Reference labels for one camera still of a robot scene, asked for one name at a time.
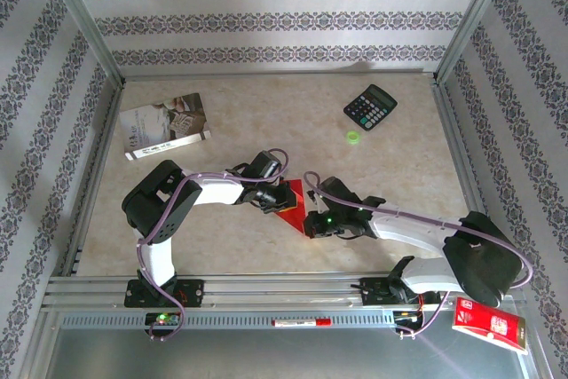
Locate grey metal shelf sheet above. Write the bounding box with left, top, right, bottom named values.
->
left=43, top=328, right=533, bottom=379

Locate red marker pen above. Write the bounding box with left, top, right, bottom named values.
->
left=271, top=317, right=333, bottom=328

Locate black desk calculator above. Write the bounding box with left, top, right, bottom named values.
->
left=343, top=83, right=398, bottom=132

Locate white paperback book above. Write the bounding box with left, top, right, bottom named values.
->
left=118, top=92, right=213, bottom=162

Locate black controller board green light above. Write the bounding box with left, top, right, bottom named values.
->
left=145, top=311, right=182, bottom=331

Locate red carton box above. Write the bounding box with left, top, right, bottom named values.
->
left=451, top=296, right=530, bottom=356

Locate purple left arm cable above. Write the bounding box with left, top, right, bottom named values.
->
left=136, top=147, right=290, bottom=343

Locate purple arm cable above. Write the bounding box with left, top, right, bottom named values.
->
left=303, top=170, right=535, bottom=339
left=136, top=147, right=290, bottom=343

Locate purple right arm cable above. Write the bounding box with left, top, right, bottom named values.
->
left=303, top=170, right=535, bottom=339

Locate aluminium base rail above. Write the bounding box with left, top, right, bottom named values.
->
left=42, top=271, right=527, bottom=312

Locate black controller board with wires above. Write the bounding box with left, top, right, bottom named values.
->
left=393, top=307, right=427, bottom=331

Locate grey slotted cable duct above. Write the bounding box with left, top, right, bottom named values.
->
left=59, top=310, right=400, bottom=330

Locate aluminium back rail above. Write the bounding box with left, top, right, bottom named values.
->
left=122, top=68, right=438, bottom=83

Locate aluminium side rail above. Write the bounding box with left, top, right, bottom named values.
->
left=59, top=81, right=128, bottom=277
left=430, top=79, right=506, bottom=273

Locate aluminium frame post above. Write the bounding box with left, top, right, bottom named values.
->
left=37, top=0, right=128, bottom=87
left=434, top=0, right=520, bottom=85

